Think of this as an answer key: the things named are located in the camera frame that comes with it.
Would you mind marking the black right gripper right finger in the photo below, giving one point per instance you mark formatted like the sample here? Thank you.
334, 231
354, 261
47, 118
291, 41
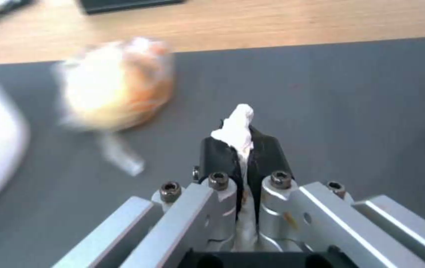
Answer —
309, 212

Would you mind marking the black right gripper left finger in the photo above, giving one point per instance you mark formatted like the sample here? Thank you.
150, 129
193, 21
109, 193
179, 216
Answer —
182, 212

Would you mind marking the white tissue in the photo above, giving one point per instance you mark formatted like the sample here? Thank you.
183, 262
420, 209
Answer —
240, 131

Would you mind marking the clear plastic bag with bread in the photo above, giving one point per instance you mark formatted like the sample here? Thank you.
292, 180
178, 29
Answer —
117, 85

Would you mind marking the dark grey desk mat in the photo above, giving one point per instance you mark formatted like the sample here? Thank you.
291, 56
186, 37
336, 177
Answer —
309, 111

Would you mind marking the black flat device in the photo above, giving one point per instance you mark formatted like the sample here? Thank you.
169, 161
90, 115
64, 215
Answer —
132, 5

